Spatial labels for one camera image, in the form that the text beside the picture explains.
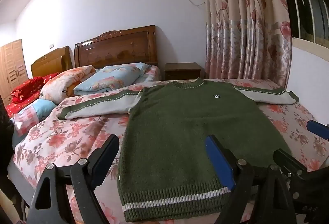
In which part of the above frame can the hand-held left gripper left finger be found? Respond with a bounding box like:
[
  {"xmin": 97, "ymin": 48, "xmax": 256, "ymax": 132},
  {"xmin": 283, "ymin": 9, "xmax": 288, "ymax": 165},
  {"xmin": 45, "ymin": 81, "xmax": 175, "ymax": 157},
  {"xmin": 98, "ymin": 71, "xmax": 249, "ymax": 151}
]
[{"xmin": 26, "ymin": 134, "xmax": 120, "ymax": 224}]

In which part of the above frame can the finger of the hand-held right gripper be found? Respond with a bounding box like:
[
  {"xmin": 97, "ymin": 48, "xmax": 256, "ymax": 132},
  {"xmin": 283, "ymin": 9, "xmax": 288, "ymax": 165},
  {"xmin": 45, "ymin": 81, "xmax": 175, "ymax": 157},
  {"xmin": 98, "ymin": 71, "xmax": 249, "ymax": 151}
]
[
  {"xmin": 307, "ymin": 119, "xmax": 329, "ymax": 140},
  {"xmin": 273, "ymin": 149, "xmax": 310, "ymax": 181}
]

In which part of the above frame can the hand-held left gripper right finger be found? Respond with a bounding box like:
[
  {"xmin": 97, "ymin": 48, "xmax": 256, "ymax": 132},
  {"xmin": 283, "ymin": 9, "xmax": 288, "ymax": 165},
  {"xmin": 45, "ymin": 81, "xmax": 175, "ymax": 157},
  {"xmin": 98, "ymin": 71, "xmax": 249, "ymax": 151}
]
[{"xmin": 204, "ymin": 134, "xmax": 297, "ymax": 224}]

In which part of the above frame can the green knit sweater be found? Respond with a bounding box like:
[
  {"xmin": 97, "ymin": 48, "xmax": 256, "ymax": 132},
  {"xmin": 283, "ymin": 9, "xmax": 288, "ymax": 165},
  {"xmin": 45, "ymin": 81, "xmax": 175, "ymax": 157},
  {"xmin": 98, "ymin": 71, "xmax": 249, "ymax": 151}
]
[{"xmin": 58, "ymin": 78, "xmax": 300, "ymax": 223}]

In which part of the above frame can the bed with floral sheet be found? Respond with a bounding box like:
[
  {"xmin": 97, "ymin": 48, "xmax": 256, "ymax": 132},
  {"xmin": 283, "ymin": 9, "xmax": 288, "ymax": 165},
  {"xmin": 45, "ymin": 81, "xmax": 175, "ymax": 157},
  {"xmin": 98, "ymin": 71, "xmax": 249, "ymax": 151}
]
[{"xmin": 8, "ymin": 77, "xmax": 329, "ymax": 224}]

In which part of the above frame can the light blue pillow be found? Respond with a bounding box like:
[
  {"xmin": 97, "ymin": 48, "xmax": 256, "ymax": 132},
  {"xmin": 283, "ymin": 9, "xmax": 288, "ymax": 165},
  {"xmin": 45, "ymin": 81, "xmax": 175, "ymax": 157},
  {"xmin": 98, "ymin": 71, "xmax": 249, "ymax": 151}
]
[{"xmin": 14, "ymin": 99, "xmax": 57, "ymax": 137}]

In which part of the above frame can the blue floral folded quilt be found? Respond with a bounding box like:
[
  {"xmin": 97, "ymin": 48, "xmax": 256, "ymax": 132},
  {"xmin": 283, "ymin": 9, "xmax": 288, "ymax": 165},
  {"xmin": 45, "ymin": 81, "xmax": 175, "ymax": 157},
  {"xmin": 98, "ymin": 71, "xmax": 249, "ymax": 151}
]
[{"xmin": 74, "ymin": 62, "xmax": 151, "ymax": 97}]

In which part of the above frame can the pink floral folded quilt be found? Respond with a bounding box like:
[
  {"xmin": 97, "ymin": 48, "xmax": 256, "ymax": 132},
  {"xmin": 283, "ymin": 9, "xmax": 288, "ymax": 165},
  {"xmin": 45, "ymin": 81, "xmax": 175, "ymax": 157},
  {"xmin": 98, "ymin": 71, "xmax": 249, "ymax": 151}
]
[{"xmin": 40, "ymin": 65, "xmax": 96, "ymax": 104}]

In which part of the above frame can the wooden nightstand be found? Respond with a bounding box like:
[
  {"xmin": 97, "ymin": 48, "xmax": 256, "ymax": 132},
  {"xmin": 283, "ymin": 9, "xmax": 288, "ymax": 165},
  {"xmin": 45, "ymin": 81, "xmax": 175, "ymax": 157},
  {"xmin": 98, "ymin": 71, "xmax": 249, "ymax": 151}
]
[{"xmin": 164, "ymin": 62, "xmax": 202, "ymax": 81}]

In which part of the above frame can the person's dark clothing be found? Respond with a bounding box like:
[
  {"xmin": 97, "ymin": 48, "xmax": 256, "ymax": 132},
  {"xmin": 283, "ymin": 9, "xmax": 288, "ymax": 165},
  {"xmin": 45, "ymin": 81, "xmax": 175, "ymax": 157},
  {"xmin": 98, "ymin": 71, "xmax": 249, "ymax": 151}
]
[{"xmin": 0, "ymin": 98, "xmax": 26, "ymax": 224}]

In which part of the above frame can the red blanket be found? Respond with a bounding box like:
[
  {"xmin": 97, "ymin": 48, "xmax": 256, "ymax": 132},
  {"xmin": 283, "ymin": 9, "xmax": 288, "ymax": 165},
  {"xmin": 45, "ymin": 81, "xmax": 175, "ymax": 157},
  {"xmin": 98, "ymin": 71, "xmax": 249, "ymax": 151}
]
[{"xmin": 5, "ymin": 72, "xmax": 60, "ymax": 118}]

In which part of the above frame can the small wooden headboard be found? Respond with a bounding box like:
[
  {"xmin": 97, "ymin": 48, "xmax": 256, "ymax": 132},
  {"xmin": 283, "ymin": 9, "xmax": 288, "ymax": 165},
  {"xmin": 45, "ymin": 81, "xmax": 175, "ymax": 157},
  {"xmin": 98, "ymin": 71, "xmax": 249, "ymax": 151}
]
[{"xmin": 31, "ymin": 45, "xmax": 73, "ymax": 79}]

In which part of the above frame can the large carved wooden headboard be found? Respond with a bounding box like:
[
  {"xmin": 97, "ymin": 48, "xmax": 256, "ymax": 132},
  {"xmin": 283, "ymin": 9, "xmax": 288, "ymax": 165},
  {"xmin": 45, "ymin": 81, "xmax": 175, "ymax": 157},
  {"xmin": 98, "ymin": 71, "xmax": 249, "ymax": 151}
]
[{"xmin": 74, "ymin": 25, "xmax": 158, "ymax": 70}]

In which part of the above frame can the window with white bars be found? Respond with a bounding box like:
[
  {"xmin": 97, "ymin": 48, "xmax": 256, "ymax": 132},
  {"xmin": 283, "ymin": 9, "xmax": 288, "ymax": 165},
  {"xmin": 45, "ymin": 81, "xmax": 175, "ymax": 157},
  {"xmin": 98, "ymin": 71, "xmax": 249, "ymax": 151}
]
[{"xmin": 272, "ymin": 0, "xmax": 329, "ymax": 46}]

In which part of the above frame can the pink floral curtain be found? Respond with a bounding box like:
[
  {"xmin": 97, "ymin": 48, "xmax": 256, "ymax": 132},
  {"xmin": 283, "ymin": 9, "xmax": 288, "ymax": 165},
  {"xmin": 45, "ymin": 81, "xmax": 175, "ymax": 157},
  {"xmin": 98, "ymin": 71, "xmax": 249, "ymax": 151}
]
[{"xmin": 197, "ymin": 0, "xmax": 292, "ymax": 89}]

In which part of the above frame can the light wooden wardrobe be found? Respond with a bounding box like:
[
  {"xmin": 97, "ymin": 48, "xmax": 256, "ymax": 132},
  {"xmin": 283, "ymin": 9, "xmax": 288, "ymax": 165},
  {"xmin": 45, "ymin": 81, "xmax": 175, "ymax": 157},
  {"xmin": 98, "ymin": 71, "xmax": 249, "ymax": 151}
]
[{"xmin": 0, "ymin": 39, "xmax": 29, "ymax": 106}]

